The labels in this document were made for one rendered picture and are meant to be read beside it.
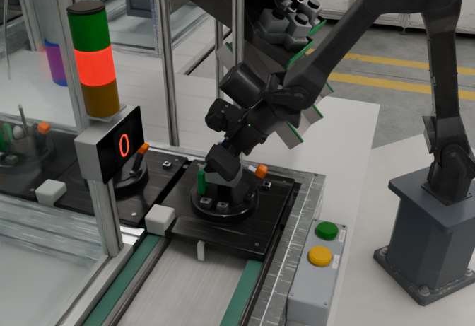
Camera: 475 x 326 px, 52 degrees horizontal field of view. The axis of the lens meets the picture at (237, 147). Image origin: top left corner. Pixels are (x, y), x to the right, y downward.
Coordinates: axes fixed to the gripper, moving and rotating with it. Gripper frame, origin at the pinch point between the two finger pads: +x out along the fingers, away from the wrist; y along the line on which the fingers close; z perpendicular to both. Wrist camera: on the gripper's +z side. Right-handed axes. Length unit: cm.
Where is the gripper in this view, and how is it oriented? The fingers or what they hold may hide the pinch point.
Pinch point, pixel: (220, 155)
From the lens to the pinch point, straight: 94.3
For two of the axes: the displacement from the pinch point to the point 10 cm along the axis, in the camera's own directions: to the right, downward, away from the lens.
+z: -7.1, -6.9, -1.6
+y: -3.3, 5.2, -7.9
